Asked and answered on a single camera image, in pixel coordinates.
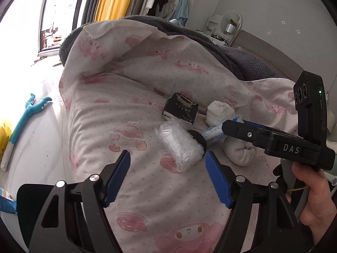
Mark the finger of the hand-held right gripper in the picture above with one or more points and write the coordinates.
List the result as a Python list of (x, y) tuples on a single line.
[(254, 124), (242, 133)]

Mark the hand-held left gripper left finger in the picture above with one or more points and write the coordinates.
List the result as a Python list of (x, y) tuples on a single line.
[(117, 181)]

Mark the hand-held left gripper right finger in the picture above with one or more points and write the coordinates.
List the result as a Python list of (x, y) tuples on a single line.
[(218, 181)]

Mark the white sock ball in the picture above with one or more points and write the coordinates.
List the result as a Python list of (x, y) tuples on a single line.
[(218, 112), (242, 154)]

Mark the blue white tissue pack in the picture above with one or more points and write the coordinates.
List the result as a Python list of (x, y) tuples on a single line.
[(212, 134)]

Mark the bubble wrap roll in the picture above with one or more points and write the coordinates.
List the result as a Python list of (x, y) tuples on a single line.
[(176, 145)]

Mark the black printed box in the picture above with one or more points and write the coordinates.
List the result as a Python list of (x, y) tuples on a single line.
[(181, 110)]

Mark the person's right hand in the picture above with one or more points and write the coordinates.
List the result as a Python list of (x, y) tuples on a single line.
[(318, 203)]

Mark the dark grey fleece blanket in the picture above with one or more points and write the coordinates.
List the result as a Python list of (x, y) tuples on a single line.
[(250, 60)]

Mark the beige upholstered headboard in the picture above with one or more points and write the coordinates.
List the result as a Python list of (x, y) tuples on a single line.
[(268, 52)]

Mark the pink printed blanket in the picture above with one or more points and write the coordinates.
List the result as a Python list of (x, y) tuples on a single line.
[(158, 84)]

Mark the small table lamp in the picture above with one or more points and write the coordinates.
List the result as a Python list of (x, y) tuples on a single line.
[(229, 28)]

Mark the round white mirror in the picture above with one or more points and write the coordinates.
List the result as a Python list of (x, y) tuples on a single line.
[(236, 18)]

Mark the white dresser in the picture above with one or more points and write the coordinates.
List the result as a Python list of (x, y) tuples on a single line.
[(210, 23)]

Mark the teal and white grabber tool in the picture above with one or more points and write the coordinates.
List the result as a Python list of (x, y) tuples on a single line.
[(23, 121)]

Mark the blue pet food bag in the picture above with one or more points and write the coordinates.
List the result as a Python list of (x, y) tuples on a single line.
[(6, 203)]

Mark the yellow plastic bag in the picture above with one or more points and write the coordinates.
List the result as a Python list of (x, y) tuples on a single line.
[(4, 137)]

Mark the light blue fluffy cloth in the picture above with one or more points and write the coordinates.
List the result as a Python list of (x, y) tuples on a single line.
[(174, 21)]

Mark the light blue hanging garment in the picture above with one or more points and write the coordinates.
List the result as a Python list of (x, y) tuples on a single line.
[(183, 10)]

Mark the beige hanging garment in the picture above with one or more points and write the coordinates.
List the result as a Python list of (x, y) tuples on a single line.
[(172, 5)]

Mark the dark grey curtain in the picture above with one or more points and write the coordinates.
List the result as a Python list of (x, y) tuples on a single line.
[(90, 5)]

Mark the glass balcony door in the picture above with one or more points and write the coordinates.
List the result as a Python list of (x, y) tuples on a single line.
[(60, 5)]

